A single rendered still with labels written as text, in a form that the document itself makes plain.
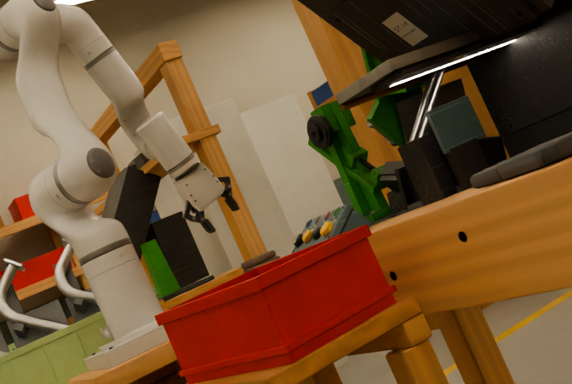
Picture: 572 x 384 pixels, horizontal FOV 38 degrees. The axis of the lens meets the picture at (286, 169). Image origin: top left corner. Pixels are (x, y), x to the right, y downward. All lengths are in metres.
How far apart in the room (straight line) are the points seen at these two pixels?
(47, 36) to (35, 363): 0.79
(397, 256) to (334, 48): 1.06
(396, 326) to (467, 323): 1.13
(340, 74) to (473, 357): 0.83
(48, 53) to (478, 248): 1.12
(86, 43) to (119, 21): 7.44
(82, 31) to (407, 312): 1.18
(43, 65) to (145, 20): 7.71
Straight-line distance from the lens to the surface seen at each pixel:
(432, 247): 1.23
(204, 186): 2.10
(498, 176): 1.14
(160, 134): 2.06
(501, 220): 1.12
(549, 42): 1.50
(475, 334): 2.29
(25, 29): 1.90
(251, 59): 9.90
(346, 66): 2.26
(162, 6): 9.74
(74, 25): 2.05
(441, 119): 1.37
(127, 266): 1.80
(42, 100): 1.88
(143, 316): 1.79
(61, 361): 2.15
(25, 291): 7.80
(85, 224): 1.84
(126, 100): 2.06
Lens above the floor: 0.96
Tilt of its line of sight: 4 degrees up
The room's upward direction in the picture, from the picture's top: 24 degrees counter-clockwise
